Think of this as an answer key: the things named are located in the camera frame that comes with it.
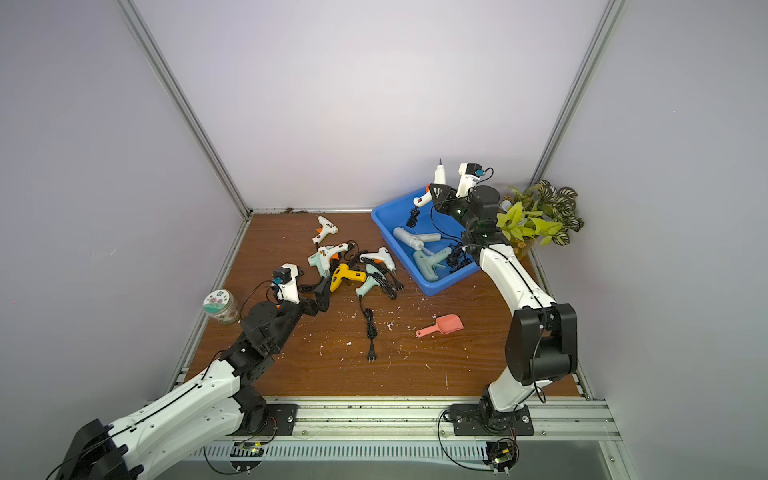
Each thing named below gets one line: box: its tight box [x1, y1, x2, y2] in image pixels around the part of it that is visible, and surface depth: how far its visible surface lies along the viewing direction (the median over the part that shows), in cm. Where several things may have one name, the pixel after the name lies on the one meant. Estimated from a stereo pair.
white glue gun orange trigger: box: [318, 243, 349, 279], surface depth 104 cm
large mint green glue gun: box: [414, 247, 452, 281], surface depth 102 cm
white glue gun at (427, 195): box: [413, 158, 446, 207], surface depth 81 cm
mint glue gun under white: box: [307, 253, 331, 279], surface depth 102 cm
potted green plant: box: [496, 179, 585, 263], surface depth 90 cm
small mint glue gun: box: [355, 264, 383, 297], surface depth 99 cm
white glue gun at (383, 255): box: [359, 246, 397, 274], surface depth 106 cm
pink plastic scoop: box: [415, 314, 465, 338], surface depth 91 cm
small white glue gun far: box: [312, 215, 339, 244], surface depth 116 cm
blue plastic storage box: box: [371, 187, 481, 297], surface depth 100 cm
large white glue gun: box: [393, 227, 442, 251], surface depth 106 cm
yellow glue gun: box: [329, 263, 367, 293], surface depth 101 cm
